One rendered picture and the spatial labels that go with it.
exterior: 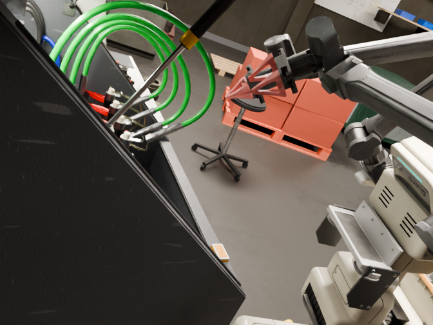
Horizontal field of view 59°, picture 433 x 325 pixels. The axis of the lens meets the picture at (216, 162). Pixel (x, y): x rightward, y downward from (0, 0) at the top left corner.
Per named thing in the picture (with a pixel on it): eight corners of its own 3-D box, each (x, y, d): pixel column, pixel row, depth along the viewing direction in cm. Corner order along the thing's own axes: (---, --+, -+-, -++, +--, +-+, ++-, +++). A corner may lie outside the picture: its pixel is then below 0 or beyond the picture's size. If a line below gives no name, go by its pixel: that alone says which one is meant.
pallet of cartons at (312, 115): (331, 162, 444) (368, 102, 407) (222, 128, 411) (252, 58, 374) (308, 126, 527) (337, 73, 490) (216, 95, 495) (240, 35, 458)
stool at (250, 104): (245, 157, 371) (274, 97, 341) (249, 186, 326) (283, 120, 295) (192, 138, 362) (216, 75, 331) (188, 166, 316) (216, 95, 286)
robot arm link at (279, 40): (319, 75, 102) (316, 61, 109) (309, 35, 95) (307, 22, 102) (276, 88, 106) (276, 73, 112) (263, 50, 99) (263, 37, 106)
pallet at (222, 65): (212, 73, 570) (215, 67, 565) (207, 58, 631) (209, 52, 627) (276, 94, 604) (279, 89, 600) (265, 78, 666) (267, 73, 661)
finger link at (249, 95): (217, 78, 110) (247, 65, 109) (226, 99, 113) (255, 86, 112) (220, 87, 104) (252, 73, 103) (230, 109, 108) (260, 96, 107)
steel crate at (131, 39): (100, 46, 486) (112, -5, 457) (105, 27, 563) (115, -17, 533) (157, 63, 512) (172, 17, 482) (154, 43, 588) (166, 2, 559)
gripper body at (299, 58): (283, 75, 83) (316, 61, 82) (274, 49, 90) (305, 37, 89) (290, 96, 88) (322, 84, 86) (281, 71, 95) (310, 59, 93)
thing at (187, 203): (215, 324, 97) (240, 282, 89) (200, 326, 95) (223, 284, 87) (156, 177, 142) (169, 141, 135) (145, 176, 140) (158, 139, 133)
